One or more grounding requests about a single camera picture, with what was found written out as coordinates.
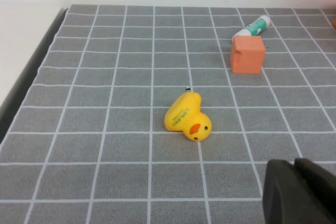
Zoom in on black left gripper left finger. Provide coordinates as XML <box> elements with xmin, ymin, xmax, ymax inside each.
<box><xmin>261</xmin><ymin>158</ymin><xmax>336</xmax><ymax>224</ymax></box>

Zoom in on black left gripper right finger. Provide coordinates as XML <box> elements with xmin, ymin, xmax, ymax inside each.
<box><xmin>293</xmin><ymin>157</ymin><xmax>336</xmax><ymax>210</ymax></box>

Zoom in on yellow rubber duck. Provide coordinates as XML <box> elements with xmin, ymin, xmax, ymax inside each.
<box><xmin>164</xmin><ymin>91</ymin><xmax>213</xmax><ymax>143</ymax></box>

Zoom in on salmon orange cube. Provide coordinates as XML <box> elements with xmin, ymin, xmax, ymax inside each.
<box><xmin>229</xmin><ymin>35</ymin><xmax>265</xmax><ymax>74</ymax></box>

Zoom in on white green glue stick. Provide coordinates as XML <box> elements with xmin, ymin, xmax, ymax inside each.
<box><xmin>232</xmin><ymin>15</ymin><xmax>271</xmax><ymax>43</ymax></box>

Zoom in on grey checkered tablecloth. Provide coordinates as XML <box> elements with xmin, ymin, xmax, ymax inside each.
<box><xmin>0</xmin><ymin>4</ymin><xmax>336</xmax><ymax>224</ymax></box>

